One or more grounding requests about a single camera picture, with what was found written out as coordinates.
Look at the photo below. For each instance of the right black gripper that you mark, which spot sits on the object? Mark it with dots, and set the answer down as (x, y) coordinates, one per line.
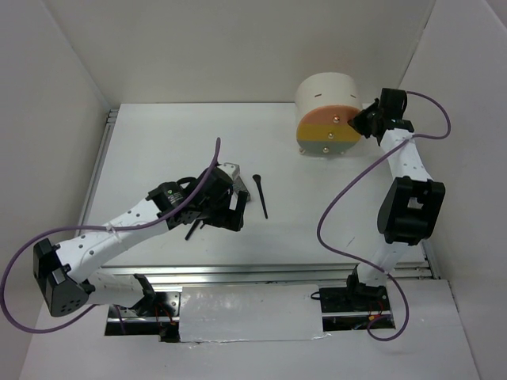
(358, 122)

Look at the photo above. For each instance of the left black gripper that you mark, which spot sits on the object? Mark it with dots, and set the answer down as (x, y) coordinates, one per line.
(230, 218)

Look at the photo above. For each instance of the grey makeup box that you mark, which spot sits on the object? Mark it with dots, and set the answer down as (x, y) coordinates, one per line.
(239, 186)

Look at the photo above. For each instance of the round cream drawer organizer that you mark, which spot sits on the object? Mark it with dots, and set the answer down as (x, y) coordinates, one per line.
(325, 103)

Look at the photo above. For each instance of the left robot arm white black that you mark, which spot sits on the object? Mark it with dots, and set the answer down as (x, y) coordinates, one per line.
(69, 273)

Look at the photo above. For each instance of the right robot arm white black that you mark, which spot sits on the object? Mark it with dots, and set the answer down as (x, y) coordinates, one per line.
(412, 204)

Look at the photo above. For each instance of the black fan makeup brush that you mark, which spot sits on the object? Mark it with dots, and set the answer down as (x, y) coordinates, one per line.
(192, 230)

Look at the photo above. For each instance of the black round makeup brush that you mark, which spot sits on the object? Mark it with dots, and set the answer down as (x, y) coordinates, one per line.
(257, 180)

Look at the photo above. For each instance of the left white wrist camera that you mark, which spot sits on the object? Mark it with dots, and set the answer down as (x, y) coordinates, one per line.
(231, 169)

